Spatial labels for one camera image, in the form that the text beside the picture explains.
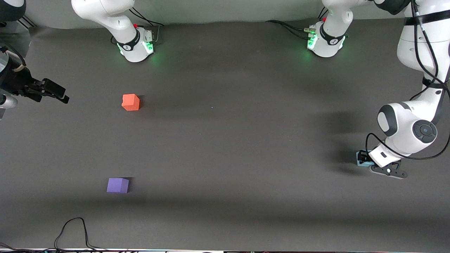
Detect blue foam block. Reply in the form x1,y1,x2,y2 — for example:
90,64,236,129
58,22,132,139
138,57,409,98
356,150,374,167

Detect orange foam block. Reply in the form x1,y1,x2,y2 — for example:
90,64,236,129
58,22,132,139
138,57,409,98
122,94,140,111

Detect purple foam block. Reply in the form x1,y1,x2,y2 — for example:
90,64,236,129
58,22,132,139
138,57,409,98
107,178,129,194

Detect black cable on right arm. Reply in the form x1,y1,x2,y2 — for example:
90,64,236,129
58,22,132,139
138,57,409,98
0,46,27,71

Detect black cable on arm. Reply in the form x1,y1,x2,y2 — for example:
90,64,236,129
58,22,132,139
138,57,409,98
0,46,27,71
365,0,450,161

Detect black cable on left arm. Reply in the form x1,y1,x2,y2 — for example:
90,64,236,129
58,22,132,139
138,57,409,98
365,0,450,161

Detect black floor rail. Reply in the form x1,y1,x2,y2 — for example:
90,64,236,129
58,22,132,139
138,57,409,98
18,16,37,28

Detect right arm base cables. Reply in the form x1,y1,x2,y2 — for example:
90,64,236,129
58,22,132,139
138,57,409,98
111,7,165,44

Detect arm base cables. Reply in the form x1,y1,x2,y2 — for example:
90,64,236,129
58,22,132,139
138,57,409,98
111,7,165,44
265,7,329,39

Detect looped black table cable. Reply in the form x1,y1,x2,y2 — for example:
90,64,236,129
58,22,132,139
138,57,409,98
54,217,106,251

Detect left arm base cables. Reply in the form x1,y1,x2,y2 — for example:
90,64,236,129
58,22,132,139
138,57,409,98
265,7,329,39

